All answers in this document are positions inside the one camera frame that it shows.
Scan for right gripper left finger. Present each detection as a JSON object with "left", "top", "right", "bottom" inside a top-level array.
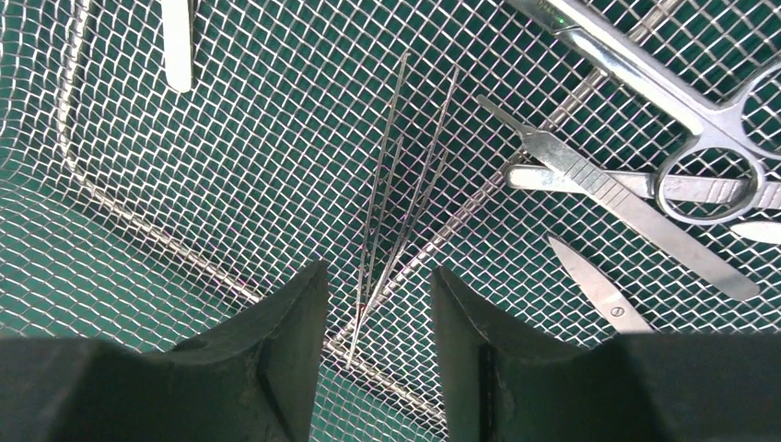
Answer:
[{"left": 1, "top": 261, "right": 329, "bottom": 441}]

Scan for metal mesh tray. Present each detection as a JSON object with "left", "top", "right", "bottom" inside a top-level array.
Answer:
[{"left": 0, "top": 0, "right": 781, "bottom": 442}]

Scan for flat steel spatula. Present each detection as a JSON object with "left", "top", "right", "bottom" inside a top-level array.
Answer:
[{"left": 159, "top": 0, "right": 193, "bottom": 93}]

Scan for steel scissors blade pair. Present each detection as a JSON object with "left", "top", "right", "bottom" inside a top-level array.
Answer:
[{"left": 547, "top": 236, "right": 655, "bottom": 333}]

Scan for thin steel tweezers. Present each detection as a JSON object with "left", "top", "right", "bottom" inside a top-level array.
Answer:
[{"left": 345, "top": 52, "right": 460, "bottom": 367}]

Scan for steel scalpel handle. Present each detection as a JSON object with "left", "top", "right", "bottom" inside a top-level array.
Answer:
[
  {"left": 505, "top": 165, "right": 780, "bottom": 210},
  {"left": 477, "top": 95, "right": 760, "bottom": 301}
]

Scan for green surgical cloth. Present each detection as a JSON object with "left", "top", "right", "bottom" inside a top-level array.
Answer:
[{"left": 0, "top": 0, "right": 781, "bottom": 442}]

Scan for surgical scissors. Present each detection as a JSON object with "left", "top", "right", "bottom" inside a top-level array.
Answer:
[{"left": 511, "top": 1, "right": 780, "bottom": 226}]

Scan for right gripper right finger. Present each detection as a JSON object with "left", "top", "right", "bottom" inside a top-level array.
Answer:
[{"left": 430, "top": 266, "right": 780, "bottom": 441}]

